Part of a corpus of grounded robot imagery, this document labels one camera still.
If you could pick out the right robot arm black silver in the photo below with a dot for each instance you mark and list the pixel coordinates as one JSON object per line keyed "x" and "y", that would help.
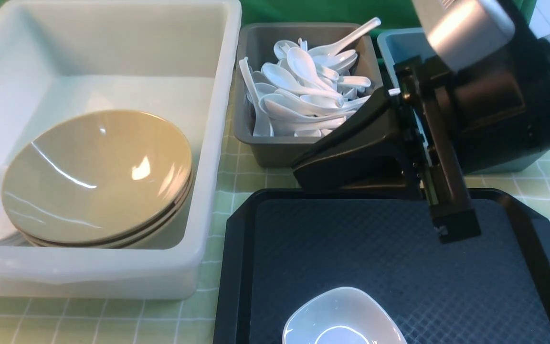
{"x": 467, "y": 33}

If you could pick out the green checked tablecloth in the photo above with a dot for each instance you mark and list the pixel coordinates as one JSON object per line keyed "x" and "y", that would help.
{"x": 29, "y": 107}

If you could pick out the grey spoon bin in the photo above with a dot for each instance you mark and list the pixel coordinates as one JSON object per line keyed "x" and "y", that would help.
{"x": 256, "y": 42}

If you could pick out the white square bowl on tray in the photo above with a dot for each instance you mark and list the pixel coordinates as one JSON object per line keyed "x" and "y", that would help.
{"x": 344, "y": 315}

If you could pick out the black serving tray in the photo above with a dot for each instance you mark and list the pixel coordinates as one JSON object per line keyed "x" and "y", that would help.
{"x": 283, "y": 247}

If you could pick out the white spoon leaning left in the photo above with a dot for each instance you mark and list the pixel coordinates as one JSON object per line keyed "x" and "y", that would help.
{"x": 262, "y": 124}

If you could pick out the pile of white soup spoons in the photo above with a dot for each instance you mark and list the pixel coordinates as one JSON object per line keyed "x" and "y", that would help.
{"x": 307, "y": 95}

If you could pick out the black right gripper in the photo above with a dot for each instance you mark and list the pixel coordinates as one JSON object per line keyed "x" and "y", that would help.
{"x": 475, "y": 121}

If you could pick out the beige noodle bowl in tub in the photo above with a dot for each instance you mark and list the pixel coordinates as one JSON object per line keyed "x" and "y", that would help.
{"x": 97, "y": 176}

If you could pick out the white spoon sticking up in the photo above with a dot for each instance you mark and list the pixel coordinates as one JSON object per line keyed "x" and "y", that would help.
{"x": 334, "y": 48}

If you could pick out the large white plastic tub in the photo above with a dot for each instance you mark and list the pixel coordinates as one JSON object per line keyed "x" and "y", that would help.
{"x": 194, "y": 40}

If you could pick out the green backdrop cloth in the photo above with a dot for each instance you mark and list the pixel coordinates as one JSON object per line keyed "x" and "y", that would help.
{"x": 394, "y": 14}

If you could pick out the teal chopstick bin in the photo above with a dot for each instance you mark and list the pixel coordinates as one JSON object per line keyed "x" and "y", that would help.
{"x": 399, "y": 45}

